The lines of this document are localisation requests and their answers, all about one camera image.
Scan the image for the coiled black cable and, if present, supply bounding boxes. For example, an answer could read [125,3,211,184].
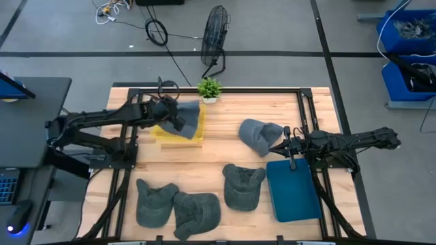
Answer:
[144,18,169,47]

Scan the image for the black computer keyboard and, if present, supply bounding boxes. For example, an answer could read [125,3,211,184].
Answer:
[0,169,21,206]

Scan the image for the long white cable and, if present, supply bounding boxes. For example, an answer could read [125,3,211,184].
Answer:
[376,0,436,61]

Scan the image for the blue storage bins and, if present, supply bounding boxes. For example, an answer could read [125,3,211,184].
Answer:
[356,0,436,110]

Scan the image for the white cable bundle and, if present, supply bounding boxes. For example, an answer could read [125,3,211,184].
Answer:
[91,0,134,26]

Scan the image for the dark grey baseball cap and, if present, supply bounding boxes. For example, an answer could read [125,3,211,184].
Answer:
[136,178,180,229]
[222,163,266,212]
[172,191,222,242]

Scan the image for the teal blue plastic bin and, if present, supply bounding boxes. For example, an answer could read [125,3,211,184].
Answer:
[265,158,323,224]

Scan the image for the blue-grey baseball cap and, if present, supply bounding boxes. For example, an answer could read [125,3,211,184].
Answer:
[159,100,202,140]
[238,118,285,158]

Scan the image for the black box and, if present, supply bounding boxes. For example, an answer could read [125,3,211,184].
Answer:
[135,0,185,6]

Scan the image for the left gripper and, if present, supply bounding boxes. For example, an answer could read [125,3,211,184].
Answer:
[144,96,187,133]

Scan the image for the blue storage bin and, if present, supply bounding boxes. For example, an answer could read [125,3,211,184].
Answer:
[381,55,436,103]
[376,9,436,55]

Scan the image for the black office desk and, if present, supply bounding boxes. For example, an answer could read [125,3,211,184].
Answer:
[0,76,73,245]

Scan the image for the yellow translucent plastic bin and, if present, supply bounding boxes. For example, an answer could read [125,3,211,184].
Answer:
[151,103,208,144]

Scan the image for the black computer mouse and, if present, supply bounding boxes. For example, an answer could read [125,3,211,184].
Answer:
[5,199,34,235]

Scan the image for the green plant in white pot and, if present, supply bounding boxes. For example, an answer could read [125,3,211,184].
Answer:
[196,77,224,105]

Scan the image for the black computer monitor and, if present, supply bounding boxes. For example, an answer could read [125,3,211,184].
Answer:
[0,69,37,103]

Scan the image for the black floor fan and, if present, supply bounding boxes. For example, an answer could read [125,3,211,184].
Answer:
[200,5,232,79]

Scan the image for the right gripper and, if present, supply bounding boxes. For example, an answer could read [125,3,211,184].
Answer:
[268,125,311,171]

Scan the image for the black cable loop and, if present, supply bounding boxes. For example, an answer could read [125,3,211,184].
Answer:
[157,76,181,101]

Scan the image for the black aluminium table frame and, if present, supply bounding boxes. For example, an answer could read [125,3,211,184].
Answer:
[76,86,367,245]

